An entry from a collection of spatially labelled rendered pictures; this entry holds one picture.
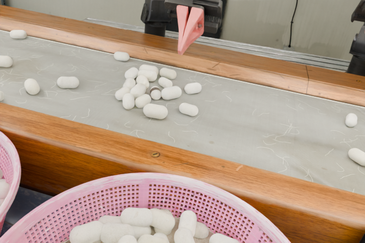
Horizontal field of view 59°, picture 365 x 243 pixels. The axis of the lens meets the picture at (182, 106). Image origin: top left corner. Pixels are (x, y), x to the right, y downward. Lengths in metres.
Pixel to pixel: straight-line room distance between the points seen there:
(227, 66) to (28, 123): 0.41
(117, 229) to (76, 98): 0.28
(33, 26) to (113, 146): 0.51
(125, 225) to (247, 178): 0.14
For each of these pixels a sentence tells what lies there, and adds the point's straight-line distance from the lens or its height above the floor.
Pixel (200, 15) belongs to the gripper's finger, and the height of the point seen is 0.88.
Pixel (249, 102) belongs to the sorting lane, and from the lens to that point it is 0.60.
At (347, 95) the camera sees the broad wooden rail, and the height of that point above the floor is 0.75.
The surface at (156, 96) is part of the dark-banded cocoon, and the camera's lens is 0.55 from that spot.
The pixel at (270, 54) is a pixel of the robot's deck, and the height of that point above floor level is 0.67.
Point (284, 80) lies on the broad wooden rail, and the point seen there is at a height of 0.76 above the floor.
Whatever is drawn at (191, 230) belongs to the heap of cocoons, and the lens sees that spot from 0.35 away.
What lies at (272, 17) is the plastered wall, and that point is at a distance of 2.59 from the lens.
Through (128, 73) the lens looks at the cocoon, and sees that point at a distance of 0.61.
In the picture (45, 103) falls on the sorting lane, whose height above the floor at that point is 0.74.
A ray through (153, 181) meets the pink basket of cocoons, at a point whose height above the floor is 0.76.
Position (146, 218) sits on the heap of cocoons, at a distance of 0.35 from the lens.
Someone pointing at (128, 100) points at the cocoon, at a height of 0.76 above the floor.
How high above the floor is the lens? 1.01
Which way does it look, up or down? 29 degrees down
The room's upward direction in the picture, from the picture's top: 8 degrees clockwise
